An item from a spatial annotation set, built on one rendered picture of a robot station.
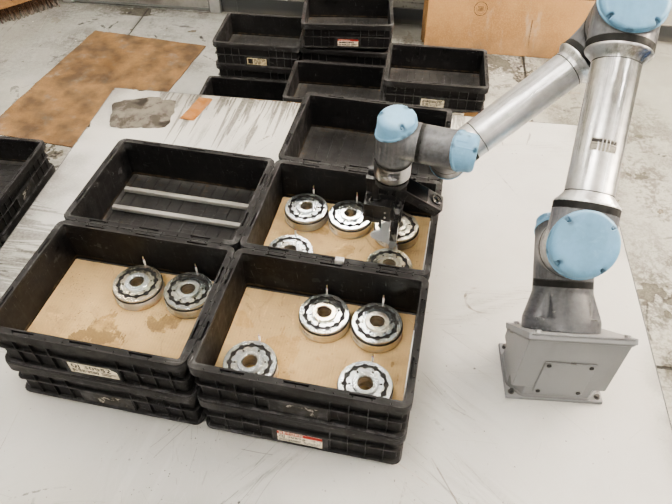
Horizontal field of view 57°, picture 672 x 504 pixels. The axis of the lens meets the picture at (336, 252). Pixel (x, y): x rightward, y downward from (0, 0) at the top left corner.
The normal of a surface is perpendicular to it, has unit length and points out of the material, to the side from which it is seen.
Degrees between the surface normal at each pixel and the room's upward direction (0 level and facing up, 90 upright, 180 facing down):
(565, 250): 51
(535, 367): 90
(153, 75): 0
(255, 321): 0
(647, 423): 0
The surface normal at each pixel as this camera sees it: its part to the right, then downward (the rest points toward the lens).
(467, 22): -0.11, 0.49
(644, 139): 0.00, -0.69
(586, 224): -0.21, 0.11
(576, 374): -0.07, 0.72
